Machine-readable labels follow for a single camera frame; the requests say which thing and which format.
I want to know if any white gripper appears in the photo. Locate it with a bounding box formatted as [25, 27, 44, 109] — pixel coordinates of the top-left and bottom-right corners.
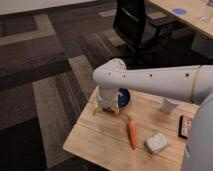
[93, 87, 120, 115]

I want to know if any clear drinking glass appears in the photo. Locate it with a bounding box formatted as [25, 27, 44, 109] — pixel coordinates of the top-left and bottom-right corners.
[199, 3, 213, 22]

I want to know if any white paper cup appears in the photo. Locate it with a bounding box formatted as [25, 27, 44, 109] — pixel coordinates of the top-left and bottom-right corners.
[160, 98, 180, 114]

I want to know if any blue round coaster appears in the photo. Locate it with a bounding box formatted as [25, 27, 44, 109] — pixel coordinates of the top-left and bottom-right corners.
[172, 8, 187, 15]

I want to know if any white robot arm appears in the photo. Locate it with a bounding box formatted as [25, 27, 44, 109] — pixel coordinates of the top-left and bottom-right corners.
[92, 58, 213, 171]

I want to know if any orange carrot-like pepper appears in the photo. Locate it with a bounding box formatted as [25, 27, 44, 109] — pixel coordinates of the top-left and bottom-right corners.
[127, 116, 137, 150]

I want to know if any dark blue bowl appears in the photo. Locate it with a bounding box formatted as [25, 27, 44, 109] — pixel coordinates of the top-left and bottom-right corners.
[118, 88, 131, 108]

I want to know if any black office chair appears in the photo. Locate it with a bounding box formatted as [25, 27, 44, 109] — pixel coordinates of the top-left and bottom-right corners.
[113, 0, 176, 65]

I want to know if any white sponge block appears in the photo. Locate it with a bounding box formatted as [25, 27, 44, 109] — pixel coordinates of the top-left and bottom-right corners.
[144, 132, 168, 154]

